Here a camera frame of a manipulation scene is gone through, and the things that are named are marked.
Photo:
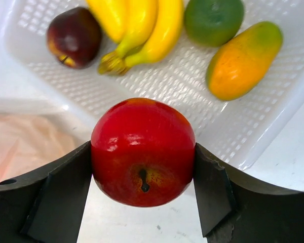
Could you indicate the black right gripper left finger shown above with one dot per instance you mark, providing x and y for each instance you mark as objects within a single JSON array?
[{"x": 47, "y": 204}]

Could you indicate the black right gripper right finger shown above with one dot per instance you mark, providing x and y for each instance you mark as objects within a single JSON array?
[{"x": 236, "y": 207}]

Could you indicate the banana print plastic bag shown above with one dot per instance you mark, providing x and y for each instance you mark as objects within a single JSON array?
[{"x": 28, "y": 142}]

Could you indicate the orange green mango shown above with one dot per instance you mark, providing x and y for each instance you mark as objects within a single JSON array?
[{"x": 239, "y": 65}]

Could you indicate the green orange round fruit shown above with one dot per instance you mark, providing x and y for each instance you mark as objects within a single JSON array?
[{"x": 212, "y": 23}]

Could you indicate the yellow banana bunch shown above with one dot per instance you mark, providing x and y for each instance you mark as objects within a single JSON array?
[{"x": 144, "y": 31}]

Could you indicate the white plastic basket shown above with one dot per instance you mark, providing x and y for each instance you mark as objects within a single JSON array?
[{"x": 236, "y": 131}]

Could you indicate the dark red apple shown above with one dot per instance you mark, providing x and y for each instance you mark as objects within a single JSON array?
[{"x": 74, "y": 38}]

